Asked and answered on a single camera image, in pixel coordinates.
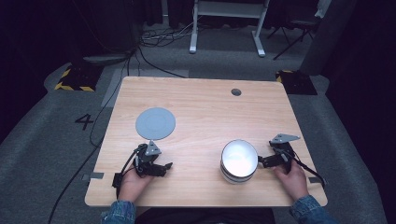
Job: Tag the grey round coaster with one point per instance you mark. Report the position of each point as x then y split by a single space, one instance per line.
155 123

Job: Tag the black folding chair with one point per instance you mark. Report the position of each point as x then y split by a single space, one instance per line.
295 28

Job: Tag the person's left hand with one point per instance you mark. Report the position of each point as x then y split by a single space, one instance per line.
134 183

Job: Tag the grey tape strip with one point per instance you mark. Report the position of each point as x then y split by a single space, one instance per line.
93 175
316 180

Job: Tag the grey pillar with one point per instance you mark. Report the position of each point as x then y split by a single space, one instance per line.
327 34

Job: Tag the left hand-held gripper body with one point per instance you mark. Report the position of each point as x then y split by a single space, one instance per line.
146 158

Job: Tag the white enamel cup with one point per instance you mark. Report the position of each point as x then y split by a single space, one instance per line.
239 161

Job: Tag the dark stand with grey foot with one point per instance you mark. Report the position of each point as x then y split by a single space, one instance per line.
109 57

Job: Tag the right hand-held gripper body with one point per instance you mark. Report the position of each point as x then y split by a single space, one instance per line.
285 149

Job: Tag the black base with yellow stripes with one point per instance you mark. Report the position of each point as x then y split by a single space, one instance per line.
297 82
79 77

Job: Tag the white metal desk frame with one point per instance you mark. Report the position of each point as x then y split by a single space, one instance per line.
229 8

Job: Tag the person's right hand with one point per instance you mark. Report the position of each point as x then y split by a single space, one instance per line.
292 182

